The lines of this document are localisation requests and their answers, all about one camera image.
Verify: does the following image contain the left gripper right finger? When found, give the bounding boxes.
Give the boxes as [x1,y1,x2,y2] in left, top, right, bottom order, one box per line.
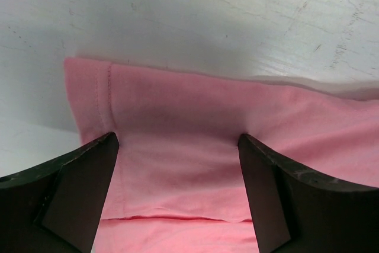
[238,134,378,252]

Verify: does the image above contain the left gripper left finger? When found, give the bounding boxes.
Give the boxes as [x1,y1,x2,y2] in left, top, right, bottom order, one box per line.
[1,133,119,252]

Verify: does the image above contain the pink t shirt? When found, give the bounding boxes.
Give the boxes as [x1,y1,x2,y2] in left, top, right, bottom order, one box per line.
[64,58,378,252]

